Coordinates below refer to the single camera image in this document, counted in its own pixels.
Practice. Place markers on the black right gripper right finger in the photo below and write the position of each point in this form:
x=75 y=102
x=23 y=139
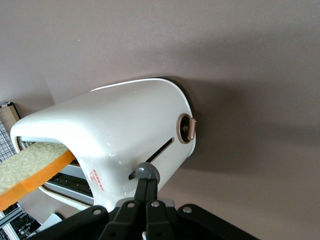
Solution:
x=160 y=222

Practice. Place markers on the grey toaster lever knob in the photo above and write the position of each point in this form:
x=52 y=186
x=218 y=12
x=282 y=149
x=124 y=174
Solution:
x=146 y=170

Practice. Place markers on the white two-slot toaster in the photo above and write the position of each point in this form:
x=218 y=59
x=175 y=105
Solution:
x=112 y=120

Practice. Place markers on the bronze toaster dial knob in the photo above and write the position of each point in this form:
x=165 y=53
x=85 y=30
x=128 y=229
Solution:
x=191 y=128

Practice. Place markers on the aluminium profile frame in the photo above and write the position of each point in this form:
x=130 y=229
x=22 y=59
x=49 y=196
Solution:
x=12 y=220

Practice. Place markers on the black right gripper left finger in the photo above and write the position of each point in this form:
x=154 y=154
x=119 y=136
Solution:
x=120 y=220

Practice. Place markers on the bread slice with orange crust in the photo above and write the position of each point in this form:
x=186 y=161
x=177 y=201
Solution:
x=25 y=162

